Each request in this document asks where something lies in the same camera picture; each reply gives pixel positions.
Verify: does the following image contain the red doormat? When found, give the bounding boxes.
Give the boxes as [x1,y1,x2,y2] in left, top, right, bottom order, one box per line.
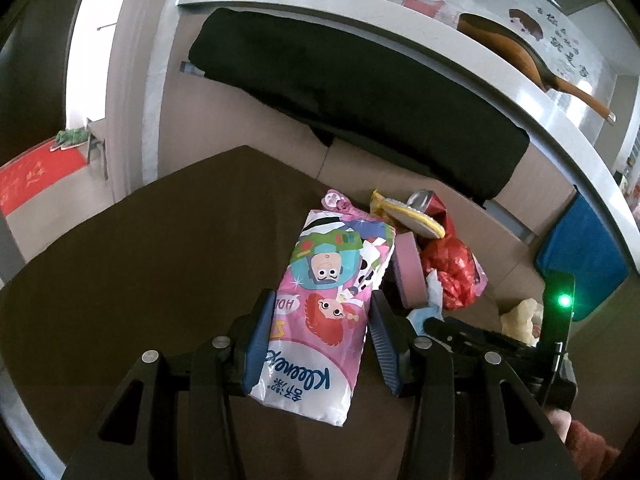
[0,144,90,216]

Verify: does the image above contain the small pink wrapper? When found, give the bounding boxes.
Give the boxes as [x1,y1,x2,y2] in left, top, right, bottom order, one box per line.
[322,189,373,221]

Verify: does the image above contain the red plastic bag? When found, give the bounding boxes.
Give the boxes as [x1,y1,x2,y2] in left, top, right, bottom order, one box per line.
[420,236,487,311]

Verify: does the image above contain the grey metal rack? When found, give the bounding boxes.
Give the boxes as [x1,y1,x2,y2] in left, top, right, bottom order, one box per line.
[85,117,109,181]

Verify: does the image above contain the person's right hand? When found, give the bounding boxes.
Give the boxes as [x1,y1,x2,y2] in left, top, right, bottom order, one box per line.
[546,409,572,444]

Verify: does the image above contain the green slippers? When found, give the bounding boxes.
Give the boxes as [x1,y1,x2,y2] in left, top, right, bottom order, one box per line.
[50,129,91,152]

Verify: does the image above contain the silver red foil wrapper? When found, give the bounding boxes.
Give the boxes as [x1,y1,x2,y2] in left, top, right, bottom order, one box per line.
[407,188,451,221]

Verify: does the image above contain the grey table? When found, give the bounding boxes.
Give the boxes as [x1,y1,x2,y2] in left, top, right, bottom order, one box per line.
[177,0,640,281]

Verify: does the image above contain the cartoon printed tissue pack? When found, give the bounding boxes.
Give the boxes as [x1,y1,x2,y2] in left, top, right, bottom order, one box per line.
[248,208,397,427]

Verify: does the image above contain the black seat cushion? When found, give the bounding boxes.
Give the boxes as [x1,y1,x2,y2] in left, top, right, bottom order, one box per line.
[188,7,530,206]

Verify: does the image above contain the crumpled white blue paper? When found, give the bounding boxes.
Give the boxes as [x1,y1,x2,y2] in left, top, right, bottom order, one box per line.
[406,270,446,333]

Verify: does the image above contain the brown pan with wooden handle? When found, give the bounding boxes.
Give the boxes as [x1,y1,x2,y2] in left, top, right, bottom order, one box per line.
[457,12,617,124]

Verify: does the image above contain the bin with cream liner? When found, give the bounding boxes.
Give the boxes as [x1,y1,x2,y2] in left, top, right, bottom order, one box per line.
[500,298,544,346]

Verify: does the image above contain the person's right forearm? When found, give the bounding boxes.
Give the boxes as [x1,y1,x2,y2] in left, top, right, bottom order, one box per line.
[564,419,622,480]

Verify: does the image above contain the pink sponge block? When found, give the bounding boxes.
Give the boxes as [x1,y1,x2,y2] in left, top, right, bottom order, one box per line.
[389,232,431,308]

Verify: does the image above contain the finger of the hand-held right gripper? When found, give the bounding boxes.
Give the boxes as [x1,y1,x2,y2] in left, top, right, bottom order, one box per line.
[425,316,542,358]

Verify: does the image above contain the blue seat cushion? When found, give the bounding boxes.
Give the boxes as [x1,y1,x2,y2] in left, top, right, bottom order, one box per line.
[534,192,630,323]

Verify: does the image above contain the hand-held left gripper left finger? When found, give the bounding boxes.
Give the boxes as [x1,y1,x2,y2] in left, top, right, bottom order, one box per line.
[62,290,279,480]

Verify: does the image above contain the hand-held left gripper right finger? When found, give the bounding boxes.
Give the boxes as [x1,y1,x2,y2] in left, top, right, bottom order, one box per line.
[369,290,583,480]

